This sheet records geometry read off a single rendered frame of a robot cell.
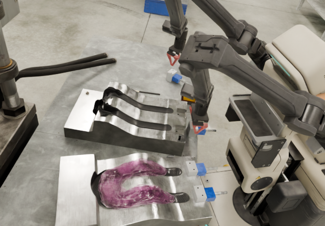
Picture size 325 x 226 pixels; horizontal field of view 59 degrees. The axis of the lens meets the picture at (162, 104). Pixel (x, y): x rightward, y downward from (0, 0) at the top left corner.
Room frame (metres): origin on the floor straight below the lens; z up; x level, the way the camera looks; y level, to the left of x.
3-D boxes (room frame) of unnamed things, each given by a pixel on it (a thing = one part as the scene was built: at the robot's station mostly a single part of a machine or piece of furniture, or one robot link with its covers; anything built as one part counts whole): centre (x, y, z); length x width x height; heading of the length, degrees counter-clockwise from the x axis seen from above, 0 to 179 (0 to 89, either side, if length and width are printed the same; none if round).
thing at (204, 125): (0.91, -0.17, 0.88); 0.07 x 0.07 x 0.09; 10
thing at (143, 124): (0.89, 0.12, 0.92); 0.35 x 0.16 x 0.09; 91
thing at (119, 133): (0.90, 0.13, 0.87); 0.50 x 0.26 x 0.14; 91
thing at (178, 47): (1.31, -0.03, 1.04); 0.10 x 0.07 x 0.07; 152
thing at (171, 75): (1.29, -0.06, 0.83); 0.13 x 0.05 x 0.05; 63
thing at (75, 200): (0.55, 0.04, 0.86); 0.50 x 0.26 x 0.11; 109
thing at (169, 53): (1.29, -0.02, 0.96); 0.07 x 0.07 x 0.09; 62
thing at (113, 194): (0.56, 0.04, 0.90); 0.26 x 0.18 x 0.08; 109
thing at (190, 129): (0.94, -0.20, 0.83); 0.13 x 0.05 x 0.05; 100
